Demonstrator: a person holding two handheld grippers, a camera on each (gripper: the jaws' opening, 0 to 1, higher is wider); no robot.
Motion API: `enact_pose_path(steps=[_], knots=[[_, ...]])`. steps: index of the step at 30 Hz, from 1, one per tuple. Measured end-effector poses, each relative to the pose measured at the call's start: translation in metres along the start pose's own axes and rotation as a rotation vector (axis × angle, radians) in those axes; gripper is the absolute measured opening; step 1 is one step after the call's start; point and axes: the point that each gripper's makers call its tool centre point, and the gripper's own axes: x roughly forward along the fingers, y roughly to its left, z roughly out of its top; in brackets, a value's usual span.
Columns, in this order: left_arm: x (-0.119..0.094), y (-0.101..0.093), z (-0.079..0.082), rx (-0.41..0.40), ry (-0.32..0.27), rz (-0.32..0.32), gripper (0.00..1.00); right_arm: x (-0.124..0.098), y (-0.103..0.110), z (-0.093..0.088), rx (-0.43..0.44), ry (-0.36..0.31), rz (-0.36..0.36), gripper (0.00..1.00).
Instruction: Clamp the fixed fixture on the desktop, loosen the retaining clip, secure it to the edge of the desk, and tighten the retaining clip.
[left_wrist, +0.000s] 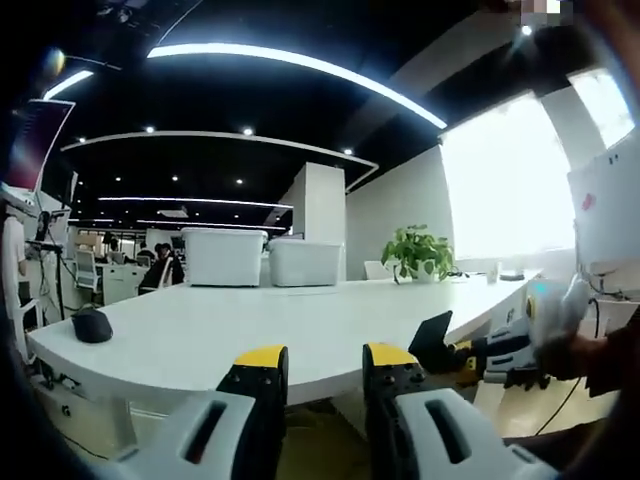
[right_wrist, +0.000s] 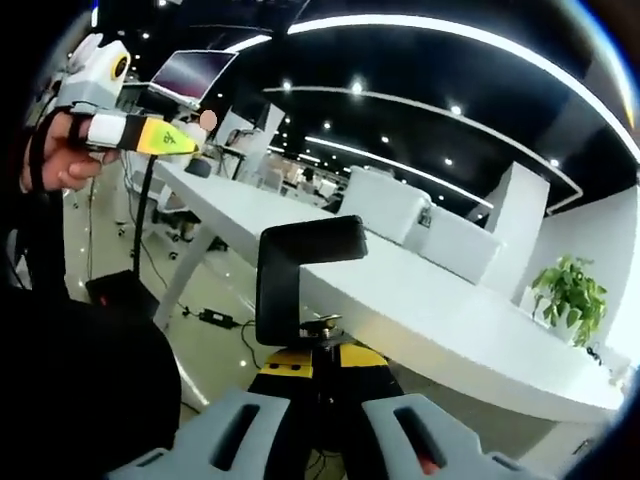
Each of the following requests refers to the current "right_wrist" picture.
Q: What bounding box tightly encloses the black desk cable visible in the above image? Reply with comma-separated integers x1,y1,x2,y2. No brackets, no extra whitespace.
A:
583,343,610,370

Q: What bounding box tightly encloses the person's left hand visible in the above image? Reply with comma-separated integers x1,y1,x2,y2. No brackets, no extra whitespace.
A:
29,114,123,195

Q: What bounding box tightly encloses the small black desk object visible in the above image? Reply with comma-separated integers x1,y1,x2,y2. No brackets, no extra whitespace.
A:
186,156,215,178

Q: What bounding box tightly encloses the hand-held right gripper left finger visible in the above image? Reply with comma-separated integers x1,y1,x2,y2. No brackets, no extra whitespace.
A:
107,347,317,480

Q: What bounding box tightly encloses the black power adapter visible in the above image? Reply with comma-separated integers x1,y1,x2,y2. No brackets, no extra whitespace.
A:
197,307,237,330

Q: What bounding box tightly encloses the black clamp fixture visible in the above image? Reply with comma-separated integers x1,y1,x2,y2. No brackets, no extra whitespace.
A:
254,214,370,352

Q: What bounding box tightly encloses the silver laptop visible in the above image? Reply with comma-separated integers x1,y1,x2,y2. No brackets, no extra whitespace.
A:
148,48,241,110

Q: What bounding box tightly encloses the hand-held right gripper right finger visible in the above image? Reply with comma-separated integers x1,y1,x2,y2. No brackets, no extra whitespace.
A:
313,342,550,480

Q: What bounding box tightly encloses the green potted plant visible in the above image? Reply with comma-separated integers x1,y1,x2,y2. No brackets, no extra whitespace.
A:
529,253,610,350

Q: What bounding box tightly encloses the white desk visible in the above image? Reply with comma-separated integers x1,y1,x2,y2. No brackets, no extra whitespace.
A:
153,158,635,427

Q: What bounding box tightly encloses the white mesh office chair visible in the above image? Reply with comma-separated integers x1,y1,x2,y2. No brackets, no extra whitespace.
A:
148,178,202,247

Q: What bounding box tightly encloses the white storage box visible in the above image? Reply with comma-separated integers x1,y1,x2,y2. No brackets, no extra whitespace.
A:
344,165,435,247
423,206,505,287

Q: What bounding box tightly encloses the person's leg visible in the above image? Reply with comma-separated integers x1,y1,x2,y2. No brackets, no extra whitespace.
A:
0,288,182,480

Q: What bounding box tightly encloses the black floor stand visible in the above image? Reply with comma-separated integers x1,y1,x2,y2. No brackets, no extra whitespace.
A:
83,153,162,316

